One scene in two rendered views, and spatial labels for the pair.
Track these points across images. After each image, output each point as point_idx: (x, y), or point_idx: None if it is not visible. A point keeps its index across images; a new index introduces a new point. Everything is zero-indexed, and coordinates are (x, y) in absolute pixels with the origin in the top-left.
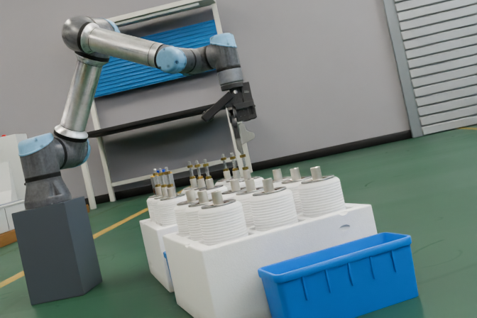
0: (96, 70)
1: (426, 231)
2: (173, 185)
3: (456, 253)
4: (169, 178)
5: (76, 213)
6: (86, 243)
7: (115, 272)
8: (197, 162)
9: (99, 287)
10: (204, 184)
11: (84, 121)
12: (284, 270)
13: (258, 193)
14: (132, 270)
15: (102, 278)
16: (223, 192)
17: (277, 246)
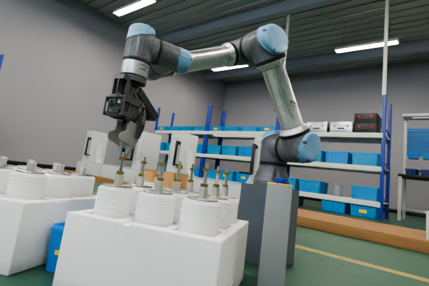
0: (265, 75)
1: None
2: (265, 198)
3: None
4: (158, 169)
5: (256, 196)
6: (261, 226)
7: (304, 282)
8: (178, 163)
9: (248, 265)
10: (172, 188)
11: (281, 120)
12: None
13: (8, 165)
14: (292, 285)
15: (289, 275)
16: (70, 173)
17: None
